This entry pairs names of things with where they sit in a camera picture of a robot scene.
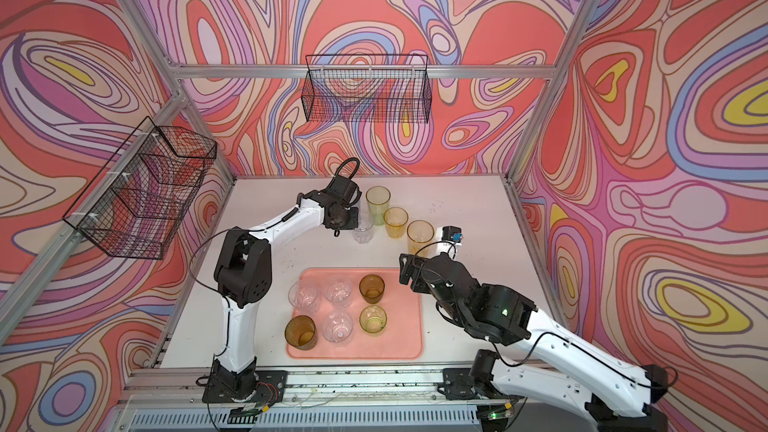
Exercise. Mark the black wire basket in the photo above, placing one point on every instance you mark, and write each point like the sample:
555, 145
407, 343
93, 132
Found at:
367, 87
146, 199

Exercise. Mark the black wire basket back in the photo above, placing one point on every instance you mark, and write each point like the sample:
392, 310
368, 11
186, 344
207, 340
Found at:
367, 87

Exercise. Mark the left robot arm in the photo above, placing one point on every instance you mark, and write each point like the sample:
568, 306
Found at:
243, 272

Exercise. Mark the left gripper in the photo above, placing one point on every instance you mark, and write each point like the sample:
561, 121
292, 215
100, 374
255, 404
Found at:
354, 222

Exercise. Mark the black wire basket left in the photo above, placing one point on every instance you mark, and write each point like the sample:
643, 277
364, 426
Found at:
146, 199

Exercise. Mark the short bright green cup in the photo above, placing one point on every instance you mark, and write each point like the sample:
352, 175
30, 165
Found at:
373, 319

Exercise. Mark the tall amber yellow cup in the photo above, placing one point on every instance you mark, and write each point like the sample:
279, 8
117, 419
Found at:
420, 233

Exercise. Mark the tall pale blue cup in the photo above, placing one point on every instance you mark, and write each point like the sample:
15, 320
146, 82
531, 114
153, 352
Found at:
353, 218

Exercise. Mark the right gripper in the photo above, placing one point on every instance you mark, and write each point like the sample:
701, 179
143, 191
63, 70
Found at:
407, 272

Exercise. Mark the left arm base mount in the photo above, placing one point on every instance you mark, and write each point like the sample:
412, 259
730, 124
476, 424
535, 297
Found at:
260, 387

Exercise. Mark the brown dimpled cup front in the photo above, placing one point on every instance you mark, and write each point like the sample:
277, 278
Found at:
301, 333

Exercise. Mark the tall light green cup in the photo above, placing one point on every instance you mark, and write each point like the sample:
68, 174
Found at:
378, 199

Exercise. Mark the clear faceted cup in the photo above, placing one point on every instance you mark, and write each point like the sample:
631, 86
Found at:
338, 291
337, 327

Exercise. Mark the pink plastic tray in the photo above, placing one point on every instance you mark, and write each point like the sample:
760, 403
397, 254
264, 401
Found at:
402, 338

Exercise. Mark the short yellow cup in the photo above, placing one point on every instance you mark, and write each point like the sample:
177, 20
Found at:
396, 220

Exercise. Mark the aluminium front rail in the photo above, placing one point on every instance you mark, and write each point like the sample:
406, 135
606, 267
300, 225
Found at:
407, 387

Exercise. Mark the brown dimpled cup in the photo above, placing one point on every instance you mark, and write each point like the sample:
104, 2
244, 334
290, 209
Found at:
372, 288
301, 333

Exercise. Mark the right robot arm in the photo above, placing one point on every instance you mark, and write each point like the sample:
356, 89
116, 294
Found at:
531, 354

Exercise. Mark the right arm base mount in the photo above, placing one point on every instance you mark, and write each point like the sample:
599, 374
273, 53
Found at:
458, 384

